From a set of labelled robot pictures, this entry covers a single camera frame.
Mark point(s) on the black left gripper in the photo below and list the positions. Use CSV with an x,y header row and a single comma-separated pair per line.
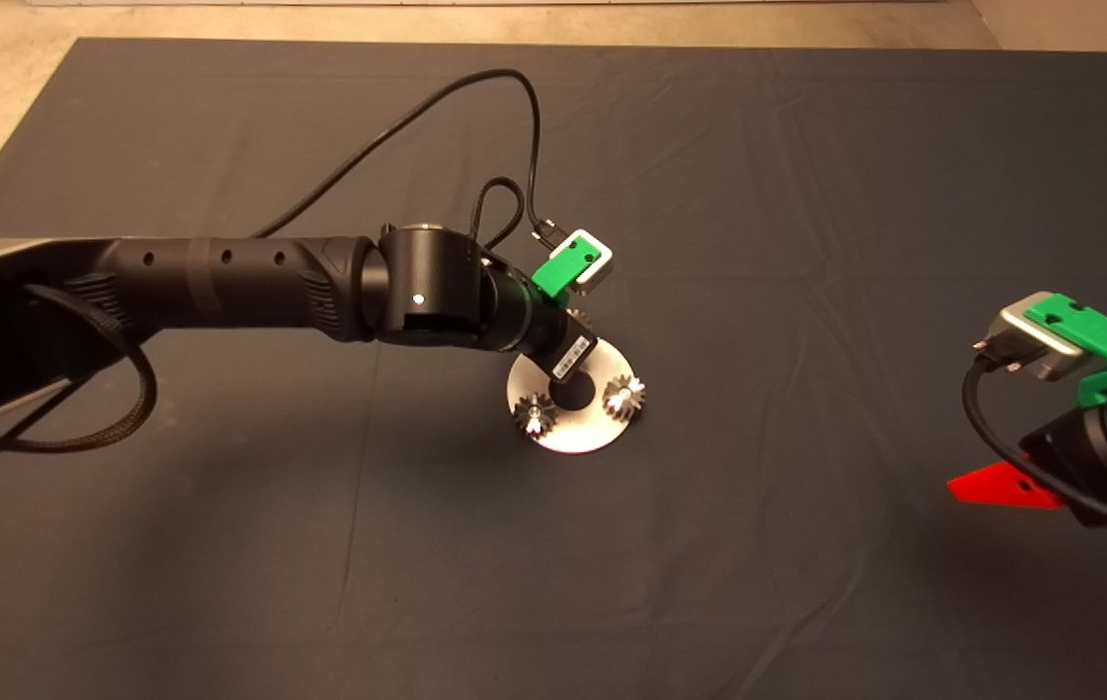
x,y
568,350

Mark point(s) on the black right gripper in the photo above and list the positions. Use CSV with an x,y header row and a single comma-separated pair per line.
x,y
1073,476

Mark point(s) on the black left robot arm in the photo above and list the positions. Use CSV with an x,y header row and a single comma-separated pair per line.
x,y
271,282

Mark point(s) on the round metal carrier plate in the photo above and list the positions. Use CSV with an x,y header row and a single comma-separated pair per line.
x,y
577,428

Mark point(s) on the dark grey table cloth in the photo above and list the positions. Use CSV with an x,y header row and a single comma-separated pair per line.
x,y
806,194

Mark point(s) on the green left camera mount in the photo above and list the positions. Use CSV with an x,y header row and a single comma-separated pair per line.
x,y
563,267

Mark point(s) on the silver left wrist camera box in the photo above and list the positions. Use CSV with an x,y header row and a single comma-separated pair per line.
x,y
600,267

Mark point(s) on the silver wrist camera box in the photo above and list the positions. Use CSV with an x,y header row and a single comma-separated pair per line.
x,y
1024,335
600,267

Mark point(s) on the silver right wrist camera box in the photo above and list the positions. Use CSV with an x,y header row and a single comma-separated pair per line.
x,y
1024,335

